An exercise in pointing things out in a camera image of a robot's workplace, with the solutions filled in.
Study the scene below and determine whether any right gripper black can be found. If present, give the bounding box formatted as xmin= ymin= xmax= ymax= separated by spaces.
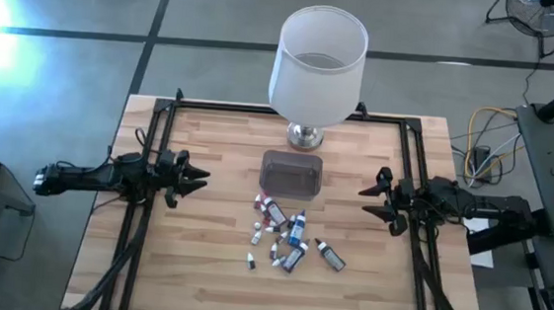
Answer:
xmin=355 ymin=164 xmax=421 ymax=239

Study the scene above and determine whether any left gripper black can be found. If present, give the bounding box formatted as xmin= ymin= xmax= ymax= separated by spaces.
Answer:
xmin=152 ymin=146 xmax=214 ymax=213

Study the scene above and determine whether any large black food coloring bottle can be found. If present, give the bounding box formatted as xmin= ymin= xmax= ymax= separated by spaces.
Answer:
xmin=310 ymin=236 xmax=350 ymax=274

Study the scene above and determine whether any large blue food coloring bottle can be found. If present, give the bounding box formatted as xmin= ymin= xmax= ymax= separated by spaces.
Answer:
xmin=286 ymin=207 xmax=309 ymax=250

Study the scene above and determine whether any large red food coloring bottle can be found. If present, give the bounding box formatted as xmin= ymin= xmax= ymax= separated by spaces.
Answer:
xmin=258 ymin=193 xmax=290 ymax=227

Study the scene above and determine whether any large purple food coloring bottle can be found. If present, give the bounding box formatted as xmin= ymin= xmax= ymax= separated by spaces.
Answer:
xmin=279 ymin=240 xmax=311 ymax=276

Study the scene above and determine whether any grey plastic bin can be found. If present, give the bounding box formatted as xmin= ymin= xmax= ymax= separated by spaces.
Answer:
xmin=257 ymin=148 xmax=326 ymax=203

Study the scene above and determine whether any black power adapter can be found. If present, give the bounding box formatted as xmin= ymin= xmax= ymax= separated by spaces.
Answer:
xmin=470 ymin=145 xmax=496 ymax=184

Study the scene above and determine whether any white paper sheet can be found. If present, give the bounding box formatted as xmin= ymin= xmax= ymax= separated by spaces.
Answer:
xmin=459 ymin=208 xmax=500 ymax=271

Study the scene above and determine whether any white shade silver table lamp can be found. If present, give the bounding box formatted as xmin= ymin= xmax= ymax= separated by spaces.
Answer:
xmin=263 ymin=0 xmax=372 ymax=157

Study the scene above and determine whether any black floor fan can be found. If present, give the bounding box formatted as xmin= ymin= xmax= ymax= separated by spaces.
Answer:
xmin=481 ymin=0 xmax=554 ymax=60

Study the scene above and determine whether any black aluminium table frame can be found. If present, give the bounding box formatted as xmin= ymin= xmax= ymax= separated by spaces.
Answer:
xmin=60 ymin=79 xmax=509 ymax=310

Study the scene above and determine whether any yellow cable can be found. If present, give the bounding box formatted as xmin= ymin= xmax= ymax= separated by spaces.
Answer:
xmin=462 ymin=104 xmax=527 ymax=188

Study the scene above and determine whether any black cable sleeve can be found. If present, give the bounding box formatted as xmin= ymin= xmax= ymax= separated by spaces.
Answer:
xmin=69 ymin=202 xmax=150 ymax=310
xmin=411 ymin=244 xmax=487 ymax=310

